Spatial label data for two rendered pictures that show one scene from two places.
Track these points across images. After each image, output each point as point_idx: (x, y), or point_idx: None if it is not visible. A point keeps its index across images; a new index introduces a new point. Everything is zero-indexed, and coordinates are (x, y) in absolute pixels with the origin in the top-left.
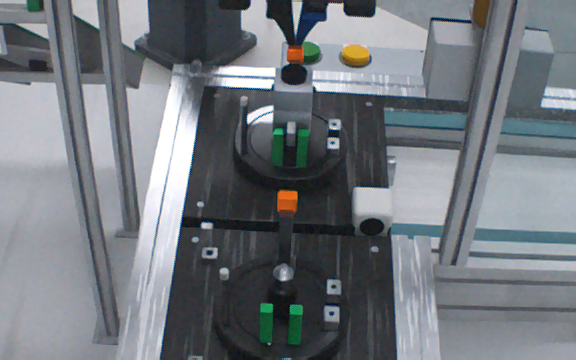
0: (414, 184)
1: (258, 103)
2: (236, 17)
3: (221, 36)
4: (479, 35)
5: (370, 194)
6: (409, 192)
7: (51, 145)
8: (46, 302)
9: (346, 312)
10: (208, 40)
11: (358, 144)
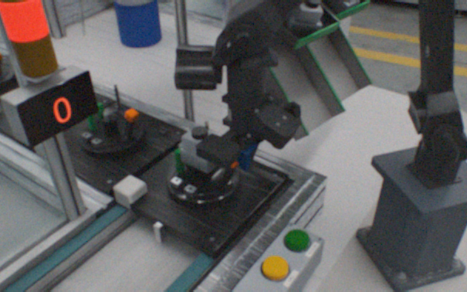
0: (150, 259)
1: (255, 189)
2: (394, 247)
3: (380, 239)
4: (52, 78)
5: (133, 185)
6: (147, 252)
7: (329, 158)
8: (223, 131)
9: (86, 146)
10: (373, 225)
11: (182, 214)
